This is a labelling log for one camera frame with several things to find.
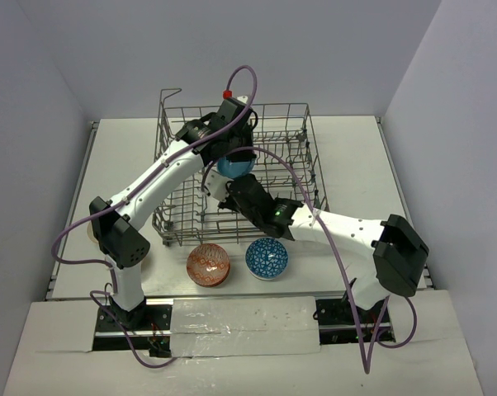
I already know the plain blue bowl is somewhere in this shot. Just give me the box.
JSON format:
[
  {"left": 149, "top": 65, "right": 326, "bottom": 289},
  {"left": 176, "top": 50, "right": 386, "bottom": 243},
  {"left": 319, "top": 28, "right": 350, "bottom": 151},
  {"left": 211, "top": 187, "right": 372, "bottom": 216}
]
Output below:
[{"left": 216, "top": 151, "right": 256, "bottom": 179}]

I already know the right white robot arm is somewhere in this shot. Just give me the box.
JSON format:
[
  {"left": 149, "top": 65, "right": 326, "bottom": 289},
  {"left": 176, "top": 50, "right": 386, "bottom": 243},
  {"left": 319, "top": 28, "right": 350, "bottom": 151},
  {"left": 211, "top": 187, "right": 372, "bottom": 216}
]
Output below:
[{"left": 204, "top": 172, "right": 429, "bottom": 323}]

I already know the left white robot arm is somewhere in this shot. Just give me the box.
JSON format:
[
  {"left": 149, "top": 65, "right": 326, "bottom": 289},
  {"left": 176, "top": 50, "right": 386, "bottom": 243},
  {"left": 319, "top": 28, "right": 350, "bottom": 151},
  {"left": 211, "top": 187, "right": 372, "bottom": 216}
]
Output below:
[{"left": 89, "top": 97, "right": 258, "bottom": 329}]

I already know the blue patterned bowl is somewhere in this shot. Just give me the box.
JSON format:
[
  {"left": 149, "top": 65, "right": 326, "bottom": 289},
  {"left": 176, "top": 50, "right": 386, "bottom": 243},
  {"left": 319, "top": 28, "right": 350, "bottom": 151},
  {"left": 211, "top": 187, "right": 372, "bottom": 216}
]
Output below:
[{"left": 245, "top": 238, "right": 289, "bottom": 281}]

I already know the red patterned bowl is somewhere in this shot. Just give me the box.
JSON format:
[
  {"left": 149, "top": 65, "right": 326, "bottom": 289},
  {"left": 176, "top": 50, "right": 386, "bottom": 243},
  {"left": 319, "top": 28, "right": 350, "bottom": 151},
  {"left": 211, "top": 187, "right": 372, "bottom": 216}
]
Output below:
[{"left": 186, "top": 243, "right": 231, "bottom": 287}]

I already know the yellow bowl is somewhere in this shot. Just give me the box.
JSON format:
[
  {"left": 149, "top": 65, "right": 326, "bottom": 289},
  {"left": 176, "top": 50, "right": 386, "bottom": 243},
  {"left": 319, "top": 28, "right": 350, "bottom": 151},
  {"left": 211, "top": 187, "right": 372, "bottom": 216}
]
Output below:
[{"left": 87, "top": 222, "right": 107, "bottom": 244}]

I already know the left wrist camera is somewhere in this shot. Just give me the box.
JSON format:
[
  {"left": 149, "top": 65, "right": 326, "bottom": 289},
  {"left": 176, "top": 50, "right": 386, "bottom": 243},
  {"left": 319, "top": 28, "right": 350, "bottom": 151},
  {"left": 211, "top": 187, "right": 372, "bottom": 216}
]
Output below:
[{"left": 222, "top": 89, "right": 249, "bottom": 108}]

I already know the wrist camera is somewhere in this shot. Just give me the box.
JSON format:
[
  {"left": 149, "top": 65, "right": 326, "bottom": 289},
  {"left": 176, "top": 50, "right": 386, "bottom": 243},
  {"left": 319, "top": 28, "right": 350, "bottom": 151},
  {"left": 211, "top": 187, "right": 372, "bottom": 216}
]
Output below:
[
  {"left": 222, "top": 89, "right": 249, "bottom": 108},
  {"left": 204, "top": 170, "right": 232, "bottom": 202}
]

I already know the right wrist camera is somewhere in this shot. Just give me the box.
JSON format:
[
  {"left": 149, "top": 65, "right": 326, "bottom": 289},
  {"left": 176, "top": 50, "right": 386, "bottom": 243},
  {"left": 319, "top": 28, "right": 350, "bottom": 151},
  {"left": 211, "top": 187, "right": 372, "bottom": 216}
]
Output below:
[{"left": 204, "top": 170, "right": 232, "bottom": 202}]

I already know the grey wire dish rack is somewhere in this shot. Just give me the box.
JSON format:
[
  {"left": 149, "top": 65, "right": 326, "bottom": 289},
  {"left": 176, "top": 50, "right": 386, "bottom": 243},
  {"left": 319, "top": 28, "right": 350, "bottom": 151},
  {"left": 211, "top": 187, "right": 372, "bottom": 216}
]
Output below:
[{"left": 152, "top": 88, "right": 329, "bottom": 248}]

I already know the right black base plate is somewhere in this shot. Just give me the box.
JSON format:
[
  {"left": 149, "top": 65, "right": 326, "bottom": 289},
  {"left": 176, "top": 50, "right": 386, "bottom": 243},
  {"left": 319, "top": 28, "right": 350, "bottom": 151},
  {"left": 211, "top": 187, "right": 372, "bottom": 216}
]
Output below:
[{"left": 313, "top": 298, "right": 395, "bottom": 345}]

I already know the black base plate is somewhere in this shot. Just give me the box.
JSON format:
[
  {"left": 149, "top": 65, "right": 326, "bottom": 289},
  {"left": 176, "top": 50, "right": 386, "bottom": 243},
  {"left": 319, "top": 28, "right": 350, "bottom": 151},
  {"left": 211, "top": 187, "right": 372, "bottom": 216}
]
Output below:
[
  {"left": 92, "top": 304, "right": 173, "bottom": 358},
  {"left": 313, "top": 298, "right": 395, "bottom": 345}
]

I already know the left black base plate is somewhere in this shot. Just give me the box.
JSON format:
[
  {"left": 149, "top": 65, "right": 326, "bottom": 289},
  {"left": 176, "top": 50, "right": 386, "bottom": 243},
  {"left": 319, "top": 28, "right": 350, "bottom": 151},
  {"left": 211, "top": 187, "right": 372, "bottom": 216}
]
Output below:
[{"left": 92, "top": 304, "right": 173, "bottom": 358}]

